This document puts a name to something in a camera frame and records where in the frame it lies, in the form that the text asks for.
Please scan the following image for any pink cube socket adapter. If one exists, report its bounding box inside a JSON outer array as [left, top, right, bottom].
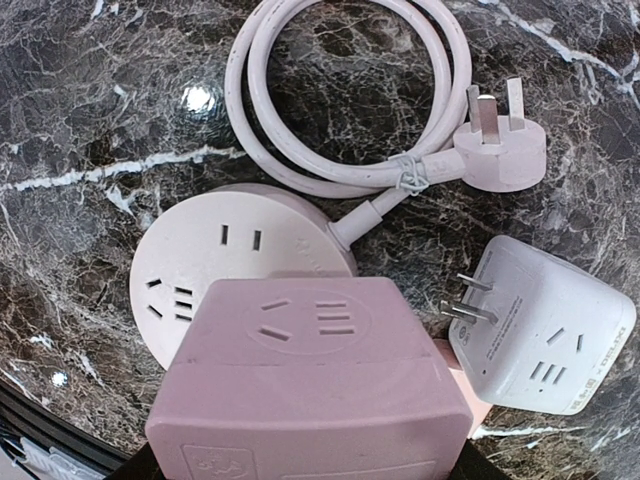
[[146, 277, 473, 479]]

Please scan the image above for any pink round power socket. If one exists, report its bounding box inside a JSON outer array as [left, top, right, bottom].
[[129, 183, 357, 369]]

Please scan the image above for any small pink plug adapter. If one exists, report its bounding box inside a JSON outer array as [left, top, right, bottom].
[[434, 339, 493, 439]]

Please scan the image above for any white cube socket adapter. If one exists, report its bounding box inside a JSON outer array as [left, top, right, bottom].
[[440, 235, 637, 415]]

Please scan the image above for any pink coiled power cable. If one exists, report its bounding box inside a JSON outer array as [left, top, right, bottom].
[[224, 0, 547, 251]]

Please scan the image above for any black front frame rail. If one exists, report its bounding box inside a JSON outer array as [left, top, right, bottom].
[[1, 380, 155, 479]]

